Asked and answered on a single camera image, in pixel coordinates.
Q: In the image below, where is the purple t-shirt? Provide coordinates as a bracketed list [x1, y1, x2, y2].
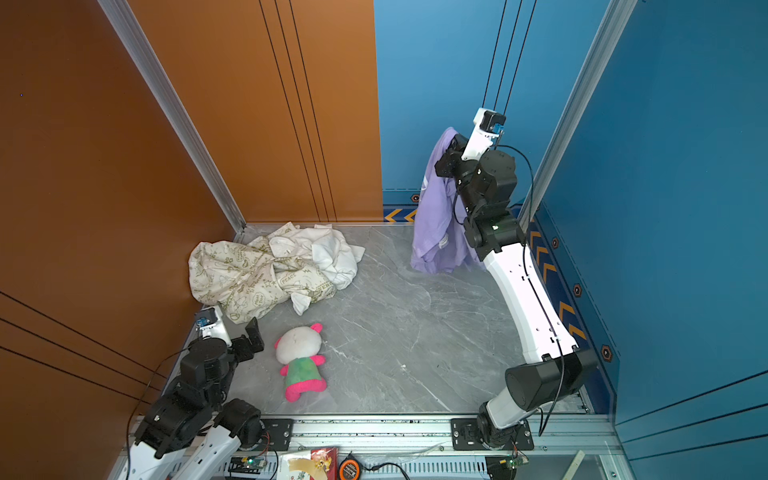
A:
[410, 127, 485, 274]

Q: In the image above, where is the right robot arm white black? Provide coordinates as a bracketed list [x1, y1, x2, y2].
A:
[435, 134, 598, 449]

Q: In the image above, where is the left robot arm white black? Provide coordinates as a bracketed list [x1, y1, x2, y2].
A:
[119, 318, 270, 479]

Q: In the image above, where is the cream patterned cloth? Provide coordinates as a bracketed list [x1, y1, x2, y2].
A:
[188, 222, 337, 324]

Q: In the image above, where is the white plain cloth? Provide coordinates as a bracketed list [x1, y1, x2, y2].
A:
[267, 222, 365, 290]

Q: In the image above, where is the pink green plush toy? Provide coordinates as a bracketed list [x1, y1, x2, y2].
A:
[275, 323, 327, 403]

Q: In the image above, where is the green circuit board left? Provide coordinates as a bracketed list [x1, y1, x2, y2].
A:
[226, 456, 268, 478]

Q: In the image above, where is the green circuit board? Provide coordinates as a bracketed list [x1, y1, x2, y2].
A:
[499, 450, 530, 470]
[226, 456, 268, 478]

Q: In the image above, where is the red printed card packet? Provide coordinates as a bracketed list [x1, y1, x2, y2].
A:
[278, 447, 338, 480]

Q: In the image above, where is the orange black tape measure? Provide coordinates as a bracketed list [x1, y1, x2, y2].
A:
[338, 455, 362, 480]

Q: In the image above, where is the green circuit board right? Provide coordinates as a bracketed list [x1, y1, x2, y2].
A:
[499, 450, 530, 470]

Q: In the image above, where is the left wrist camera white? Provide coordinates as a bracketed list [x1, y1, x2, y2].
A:
[194, 305, 232, 347]

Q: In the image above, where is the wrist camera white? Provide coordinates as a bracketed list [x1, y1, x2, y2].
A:
[194, 305, 232, 347]
[461, 108, 506, 161]

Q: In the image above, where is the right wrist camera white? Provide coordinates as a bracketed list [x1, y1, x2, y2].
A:
[461, 108, 506, 161]

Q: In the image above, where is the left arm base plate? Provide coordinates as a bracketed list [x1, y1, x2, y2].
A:
[255, 418, 294, 452]

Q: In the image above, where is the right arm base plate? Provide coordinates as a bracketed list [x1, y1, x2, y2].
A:
[450, 417, 535, 452]

